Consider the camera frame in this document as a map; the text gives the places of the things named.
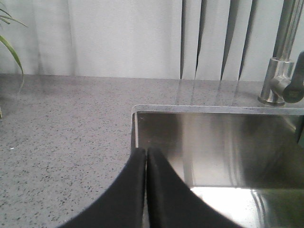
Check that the white pleated curtain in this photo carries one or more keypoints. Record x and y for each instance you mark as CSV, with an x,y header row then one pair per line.
x,y
177,39

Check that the stainless steel faucet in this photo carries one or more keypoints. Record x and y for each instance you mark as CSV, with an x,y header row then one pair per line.
x,y
284,80

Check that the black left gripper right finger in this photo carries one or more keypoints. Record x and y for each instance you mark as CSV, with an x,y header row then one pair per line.
x,y
171,203

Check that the green houseplant leaves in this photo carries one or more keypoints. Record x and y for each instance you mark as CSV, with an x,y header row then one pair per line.
x,y
7,18

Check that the stainless steel sink basin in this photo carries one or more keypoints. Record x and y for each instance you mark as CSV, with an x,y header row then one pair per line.
x,y
247,163

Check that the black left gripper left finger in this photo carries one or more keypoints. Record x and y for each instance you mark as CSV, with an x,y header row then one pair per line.
x,y
121,205

